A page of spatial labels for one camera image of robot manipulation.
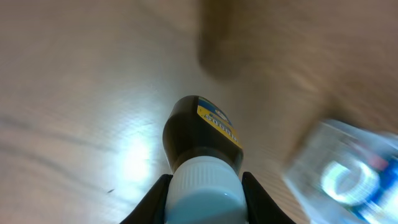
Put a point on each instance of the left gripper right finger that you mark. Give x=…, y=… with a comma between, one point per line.
x=261, y=207

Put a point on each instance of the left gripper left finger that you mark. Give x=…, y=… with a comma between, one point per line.
x=151, y=209

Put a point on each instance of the dark brown medicine bottle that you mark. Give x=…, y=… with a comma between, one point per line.
x=205, y=157

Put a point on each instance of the green Zam-Buk box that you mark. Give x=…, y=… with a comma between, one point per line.
x=349, y=184

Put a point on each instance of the clear plastic container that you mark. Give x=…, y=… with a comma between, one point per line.
x=333, y=140

